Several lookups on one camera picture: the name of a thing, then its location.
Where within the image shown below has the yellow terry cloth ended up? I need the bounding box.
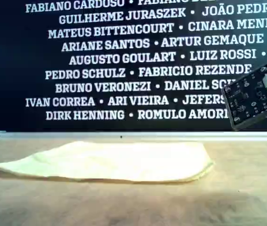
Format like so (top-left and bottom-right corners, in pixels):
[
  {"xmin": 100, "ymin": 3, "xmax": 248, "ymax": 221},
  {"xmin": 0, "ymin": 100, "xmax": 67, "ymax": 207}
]
[{"xmin": 0, "ymin": 140, "xmax": 216, "ymax": 184}]

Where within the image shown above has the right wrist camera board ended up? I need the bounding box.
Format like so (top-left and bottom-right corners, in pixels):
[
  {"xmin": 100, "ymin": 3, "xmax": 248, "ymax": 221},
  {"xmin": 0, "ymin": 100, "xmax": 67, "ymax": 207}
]
[{"xmin": 220, "ymin": 65, "xmax": 267, "ymax": 131}]

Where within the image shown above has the aluminium frame rail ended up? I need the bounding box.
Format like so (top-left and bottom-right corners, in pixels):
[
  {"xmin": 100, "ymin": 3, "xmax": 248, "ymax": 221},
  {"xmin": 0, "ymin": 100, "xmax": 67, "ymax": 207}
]
[{"xmin": 0, "ymin": 130, "xmax": 267, "ymax": 142}]

